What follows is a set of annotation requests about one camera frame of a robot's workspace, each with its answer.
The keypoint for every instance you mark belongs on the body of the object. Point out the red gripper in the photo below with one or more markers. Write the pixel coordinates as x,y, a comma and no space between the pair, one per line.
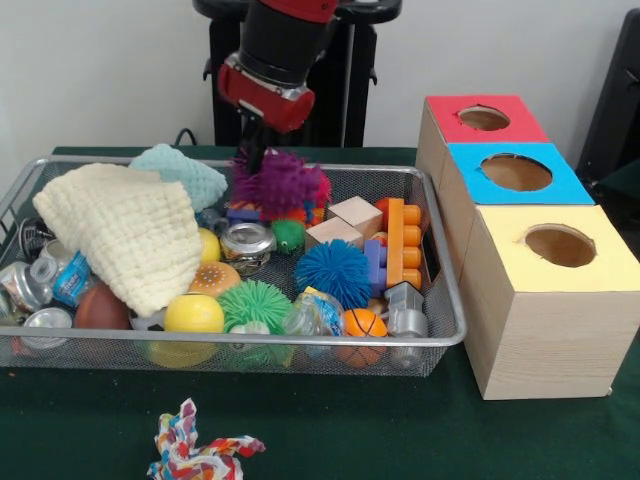
260,97

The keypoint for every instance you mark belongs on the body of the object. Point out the purple spiky toy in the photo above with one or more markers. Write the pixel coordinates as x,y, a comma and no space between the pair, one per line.
285,185

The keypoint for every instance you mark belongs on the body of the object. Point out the cream waffle cloth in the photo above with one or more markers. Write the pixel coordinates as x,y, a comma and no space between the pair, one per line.
125,230

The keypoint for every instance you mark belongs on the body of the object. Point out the multicolour patterned cloth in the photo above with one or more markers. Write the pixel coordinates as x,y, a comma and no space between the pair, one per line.
195,455

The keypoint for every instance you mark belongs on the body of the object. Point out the clear mesh bin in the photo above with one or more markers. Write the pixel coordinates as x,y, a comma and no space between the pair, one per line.
30,352

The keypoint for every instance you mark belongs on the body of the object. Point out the wooden box with three holes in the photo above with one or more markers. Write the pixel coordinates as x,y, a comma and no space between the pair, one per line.
545,340

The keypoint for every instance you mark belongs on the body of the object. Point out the light teal waffle cloth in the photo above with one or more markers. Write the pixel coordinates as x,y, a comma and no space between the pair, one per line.
195,175

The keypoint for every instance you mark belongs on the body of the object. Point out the tan burger toy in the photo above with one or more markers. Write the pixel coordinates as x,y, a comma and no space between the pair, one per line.
215,279

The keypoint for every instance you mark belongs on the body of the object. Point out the blue spiky ball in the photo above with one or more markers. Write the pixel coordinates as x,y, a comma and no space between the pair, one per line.
332,272

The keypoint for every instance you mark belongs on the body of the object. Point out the green spiky ball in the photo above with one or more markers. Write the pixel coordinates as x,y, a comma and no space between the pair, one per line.
255,307

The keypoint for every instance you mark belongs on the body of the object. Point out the orange building block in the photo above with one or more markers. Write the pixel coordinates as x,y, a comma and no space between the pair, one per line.
393,240

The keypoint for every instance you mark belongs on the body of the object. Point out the large yellow ball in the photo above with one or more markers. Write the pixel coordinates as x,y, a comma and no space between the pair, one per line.
192,312

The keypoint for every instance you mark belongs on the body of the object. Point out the orange toy basketball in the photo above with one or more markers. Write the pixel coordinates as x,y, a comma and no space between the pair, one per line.
365,322

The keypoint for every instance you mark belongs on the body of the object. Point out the black chair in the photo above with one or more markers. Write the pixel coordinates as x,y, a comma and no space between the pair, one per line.
615,100

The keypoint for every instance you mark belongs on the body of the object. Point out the dark green side table cloth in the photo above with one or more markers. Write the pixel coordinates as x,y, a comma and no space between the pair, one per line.
622,195

